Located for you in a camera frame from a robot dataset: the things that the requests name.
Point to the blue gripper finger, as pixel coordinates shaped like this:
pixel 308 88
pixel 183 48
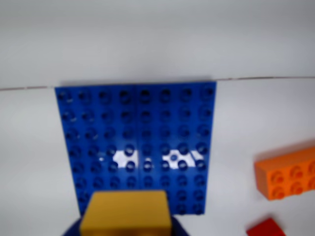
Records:
pixel 178 227
pixel 73 227

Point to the yellow 2x2 block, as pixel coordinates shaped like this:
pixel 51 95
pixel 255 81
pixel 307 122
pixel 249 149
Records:
pixel 125 214

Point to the red 2x2 block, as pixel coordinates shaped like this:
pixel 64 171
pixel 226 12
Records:
pixel 267 228

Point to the orange 2x4 block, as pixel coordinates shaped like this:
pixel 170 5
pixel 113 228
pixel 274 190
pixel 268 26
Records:
pixel 288 174

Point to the blue 8x8 studded plate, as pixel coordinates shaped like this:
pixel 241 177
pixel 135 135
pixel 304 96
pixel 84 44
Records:
pixel 135 132

